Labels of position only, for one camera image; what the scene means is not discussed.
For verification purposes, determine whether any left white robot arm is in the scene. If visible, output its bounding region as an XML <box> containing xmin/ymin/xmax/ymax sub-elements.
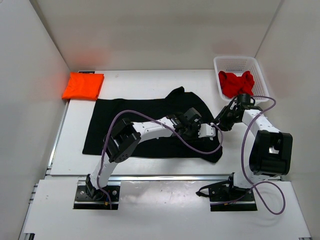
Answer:
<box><xmin>85</xmin><ymin>107</ymin><xmax>207</xmax><ymax>200</ymax></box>

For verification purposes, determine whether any aluminium rail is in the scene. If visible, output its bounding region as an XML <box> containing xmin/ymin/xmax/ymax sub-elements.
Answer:
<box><xmin>109</xmin><ymin>174</ymin><xmax>229</xmax><ymax>182</ymax></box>

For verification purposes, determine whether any red t shirt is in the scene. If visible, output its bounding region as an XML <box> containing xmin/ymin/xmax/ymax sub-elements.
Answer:
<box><xmin>218</xmin><ymin>71</ymin><xmax>255</xmax><ymax>99</ymax></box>

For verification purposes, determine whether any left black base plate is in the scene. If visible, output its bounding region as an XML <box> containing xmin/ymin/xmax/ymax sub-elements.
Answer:
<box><xmin>73</xmin><ymin>185</ymin><xmax>121</xmax><ymax>210</ymax></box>

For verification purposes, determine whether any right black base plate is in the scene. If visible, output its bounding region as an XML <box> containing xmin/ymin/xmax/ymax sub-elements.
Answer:
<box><xmin>195</xmin><ymin>180</ymin><xmax>258</xmax><ymax>212</ymax></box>

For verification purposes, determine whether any black t shirt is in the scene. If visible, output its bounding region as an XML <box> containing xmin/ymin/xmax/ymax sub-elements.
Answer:
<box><xmin>81</xmin><ymin>86</ymin><xmax>224</xmax><ymax>164</ymax></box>

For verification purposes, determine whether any white plastic basket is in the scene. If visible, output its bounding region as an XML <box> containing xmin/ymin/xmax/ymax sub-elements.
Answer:
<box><xmin>213</xmin><ymin>55</ymin><xmax>270</xmax><ymax>102</ymax></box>

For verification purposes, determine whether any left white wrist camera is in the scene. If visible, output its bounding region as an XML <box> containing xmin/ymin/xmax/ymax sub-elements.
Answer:
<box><xmin>198</xmin><ymin>123</ymin><xmax>216</xmax><ymax>138</ymax></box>

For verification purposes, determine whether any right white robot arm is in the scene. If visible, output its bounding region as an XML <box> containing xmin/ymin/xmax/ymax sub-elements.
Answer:
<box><xmin>214</xmin><ymin>93</ymin><xmax>293</xmax><ymax>200</ymax></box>

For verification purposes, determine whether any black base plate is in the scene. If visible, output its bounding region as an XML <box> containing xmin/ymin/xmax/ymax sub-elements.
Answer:
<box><xmin>195</xmin><ymin>180</ymin><xmax>258</xmax><ymax>212</ymax></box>
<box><xmin>73</xmin><ymin>185</ymin><xmax>121</xmax><ymax>210</ymax></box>

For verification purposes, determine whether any orange t shirt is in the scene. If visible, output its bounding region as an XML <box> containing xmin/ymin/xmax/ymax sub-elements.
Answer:
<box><xmin>61</xmin><ymin>72</ymin><xmax>105</xmax><ymax>101</ymax></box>

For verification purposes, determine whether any dark label sticker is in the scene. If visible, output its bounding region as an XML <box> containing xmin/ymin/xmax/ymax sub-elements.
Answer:
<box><xmin>78</xmin><ymin>71</ymin><xmax>95</xmax><ymax>74</ymax></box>

